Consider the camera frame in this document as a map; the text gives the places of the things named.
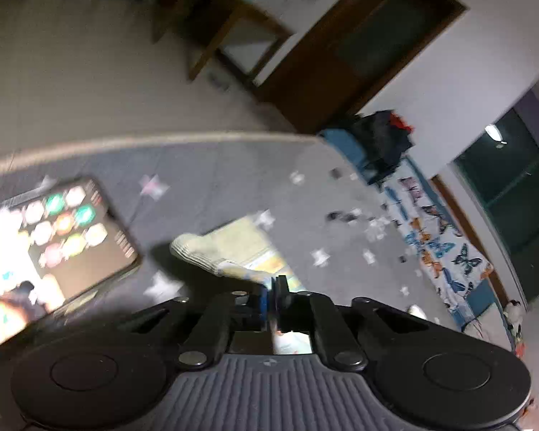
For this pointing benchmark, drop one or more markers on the brown wooden table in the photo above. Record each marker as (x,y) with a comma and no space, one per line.
(233,13)

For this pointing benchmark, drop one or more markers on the stuffed toy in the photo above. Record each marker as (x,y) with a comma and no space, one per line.
(514,318)

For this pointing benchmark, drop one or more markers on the pile of dark clothes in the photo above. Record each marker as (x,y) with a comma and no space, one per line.
(379,143)

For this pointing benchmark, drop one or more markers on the dark glass window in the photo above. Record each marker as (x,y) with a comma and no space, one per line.
(516,193)

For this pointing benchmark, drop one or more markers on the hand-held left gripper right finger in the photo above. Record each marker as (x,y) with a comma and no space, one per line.
(279,301)

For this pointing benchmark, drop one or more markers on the pale yellow garment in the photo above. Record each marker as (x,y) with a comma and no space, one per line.
(233,244)

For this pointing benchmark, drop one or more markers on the butterfly print blanket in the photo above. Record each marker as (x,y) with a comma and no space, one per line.
(435,238)

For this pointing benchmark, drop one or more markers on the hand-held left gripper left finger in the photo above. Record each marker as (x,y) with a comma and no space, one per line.
(265,307)

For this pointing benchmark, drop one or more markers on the brown wooden door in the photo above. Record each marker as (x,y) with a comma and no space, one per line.
(341,49)

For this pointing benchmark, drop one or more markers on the bed with grey star sheet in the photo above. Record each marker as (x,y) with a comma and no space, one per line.
(233,175)

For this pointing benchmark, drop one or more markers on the tablet with lit screen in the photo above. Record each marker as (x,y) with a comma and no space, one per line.
(72,242)

